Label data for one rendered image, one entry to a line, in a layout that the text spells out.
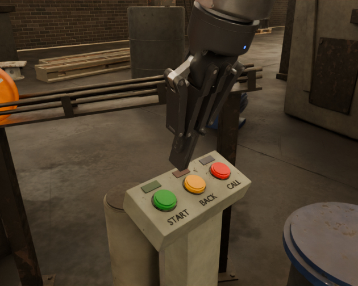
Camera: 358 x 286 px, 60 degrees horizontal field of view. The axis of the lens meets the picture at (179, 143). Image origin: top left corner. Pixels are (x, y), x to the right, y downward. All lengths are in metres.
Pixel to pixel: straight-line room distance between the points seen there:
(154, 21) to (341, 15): 1.59
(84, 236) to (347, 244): 1.02
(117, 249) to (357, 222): 0.57
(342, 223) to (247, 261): 0.54
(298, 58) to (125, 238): 2.28
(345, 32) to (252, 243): 1.65
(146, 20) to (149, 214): 2.75
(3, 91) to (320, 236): 0.84
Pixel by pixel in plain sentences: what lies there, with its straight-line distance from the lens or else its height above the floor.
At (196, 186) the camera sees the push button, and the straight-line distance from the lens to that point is 0.58.
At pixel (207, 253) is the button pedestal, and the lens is 0.67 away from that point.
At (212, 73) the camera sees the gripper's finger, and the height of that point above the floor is 0.84.
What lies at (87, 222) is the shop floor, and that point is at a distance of 1.52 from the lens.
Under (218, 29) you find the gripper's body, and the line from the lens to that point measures 0.34.
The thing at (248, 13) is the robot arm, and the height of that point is 0.91.
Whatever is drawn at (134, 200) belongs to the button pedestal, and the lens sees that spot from 0.54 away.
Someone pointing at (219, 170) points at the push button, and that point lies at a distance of 0.63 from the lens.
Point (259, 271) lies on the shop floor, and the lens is 1.29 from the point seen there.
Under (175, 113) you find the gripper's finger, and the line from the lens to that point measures 0.38.
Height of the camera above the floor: 0.92
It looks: 24 degrees down
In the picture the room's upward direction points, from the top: straight up
